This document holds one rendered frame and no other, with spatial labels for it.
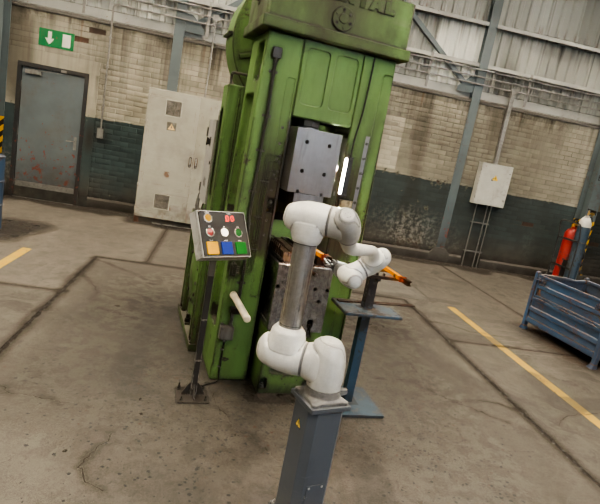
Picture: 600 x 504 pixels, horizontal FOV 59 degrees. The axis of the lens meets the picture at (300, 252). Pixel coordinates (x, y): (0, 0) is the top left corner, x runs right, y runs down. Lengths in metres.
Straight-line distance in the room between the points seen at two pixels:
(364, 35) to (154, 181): 5.67
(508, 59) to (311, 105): 7.47
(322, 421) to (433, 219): 7.95
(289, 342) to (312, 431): 0.39
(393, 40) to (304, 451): 2.53
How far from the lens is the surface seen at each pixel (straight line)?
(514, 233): 10.81
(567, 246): 10.29
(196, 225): 3.03
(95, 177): 9.47
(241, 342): 3.67
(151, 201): 8.70
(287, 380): 3.66
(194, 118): 8.55
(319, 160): 3.35
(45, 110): 9.65
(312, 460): 2.45
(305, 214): 2.16
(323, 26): 3.49
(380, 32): 3.63
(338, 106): 3.53
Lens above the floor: 1.66
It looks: 11 degrees down
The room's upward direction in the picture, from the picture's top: 11 degrees clockwise
